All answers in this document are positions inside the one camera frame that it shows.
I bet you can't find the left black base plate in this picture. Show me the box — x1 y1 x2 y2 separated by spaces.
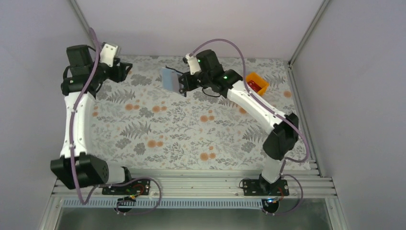
102 178 151 196

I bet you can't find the grey slotted cable duct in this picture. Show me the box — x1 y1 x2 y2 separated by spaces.
62 198 262 209

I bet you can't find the floral table mat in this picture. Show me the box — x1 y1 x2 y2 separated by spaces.
72 55 312 171

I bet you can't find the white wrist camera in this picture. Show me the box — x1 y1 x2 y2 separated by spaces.
99 43 121 67
185 54 201 75

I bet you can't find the black card holder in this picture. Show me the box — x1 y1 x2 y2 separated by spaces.
160 67 185 95

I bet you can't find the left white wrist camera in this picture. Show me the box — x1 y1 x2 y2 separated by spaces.
99 43 121 67

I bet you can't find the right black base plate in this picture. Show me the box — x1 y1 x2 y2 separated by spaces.
238 178 290 196

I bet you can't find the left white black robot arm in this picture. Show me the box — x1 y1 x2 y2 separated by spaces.
50 43 134 194

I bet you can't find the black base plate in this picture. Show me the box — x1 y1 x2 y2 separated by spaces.
238 178 290 196
102 178 151 196

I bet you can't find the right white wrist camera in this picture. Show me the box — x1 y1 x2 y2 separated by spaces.
185 54 201 75

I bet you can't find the orange plastic bin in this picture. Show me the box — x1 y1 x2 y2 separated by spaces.
246 72 270 96

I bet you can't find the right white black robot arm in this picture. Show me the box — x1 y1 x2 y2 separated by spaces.
180 49 299 195

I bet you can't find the aluminium rail frame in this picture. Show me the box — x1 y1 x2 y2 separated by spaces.
52 169 338 199

